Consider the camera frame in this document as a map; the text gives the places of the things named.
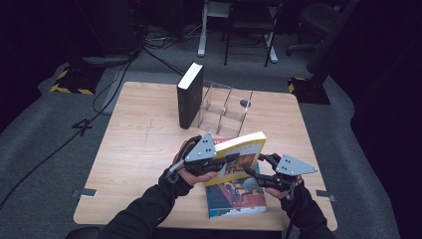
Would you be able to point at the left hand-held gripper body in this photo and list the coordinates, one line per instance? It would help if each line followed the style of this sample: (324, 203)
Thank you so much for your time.
(200, 156)

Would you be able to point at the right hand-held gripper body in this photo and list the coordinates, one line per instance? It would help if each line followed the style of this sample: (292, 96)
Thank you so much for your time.
(290, 167)

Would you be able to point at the clear acrylic book rack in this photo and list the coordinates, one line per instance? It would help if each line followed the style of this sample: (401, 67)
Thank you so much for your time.
(225, 109)

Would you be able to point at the black hardcover book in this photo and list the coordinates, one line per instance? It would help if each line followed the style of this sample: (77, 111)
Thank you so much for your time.
(190, 99)

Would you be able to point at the person's right hand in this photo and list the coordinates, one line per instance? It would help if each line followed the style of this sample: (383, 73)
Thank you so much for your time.
(275, 192)

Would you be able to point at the grey tape strip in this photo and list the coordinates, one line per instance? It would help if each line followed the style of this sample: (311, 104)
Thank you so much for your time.
(84, 192)
(326, 195)

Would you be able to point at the yellow-black striped stand base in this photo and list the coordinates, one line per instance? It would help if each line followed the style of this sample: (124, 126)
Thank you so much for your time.
(308, 93)
(74, 83)

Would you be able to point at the black slanted stand pole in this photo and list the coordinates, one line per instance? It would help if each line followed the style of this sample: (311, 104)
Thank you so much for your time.
(326, 46)

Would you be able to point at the grey round stand foot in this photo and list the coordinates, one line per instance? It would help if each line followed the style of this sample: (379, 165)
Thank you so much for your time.
(106, 60)

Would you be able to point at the dark rounded object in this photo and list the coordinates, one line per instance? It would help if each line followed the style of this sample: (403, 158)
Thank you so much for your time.
(83, 233)

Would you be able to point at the black office chair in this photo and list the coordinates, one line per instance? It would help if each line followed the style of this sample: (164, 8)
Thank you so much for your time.
(315, 20)

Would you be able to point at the white desk frame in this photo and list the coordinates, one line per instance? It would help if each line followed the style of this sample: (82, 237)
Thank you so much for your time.
(202, 36)

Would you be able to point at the black folding chair frame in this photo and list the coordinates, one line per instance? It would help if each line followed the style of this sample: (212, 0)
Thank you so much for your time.
(252, 23)

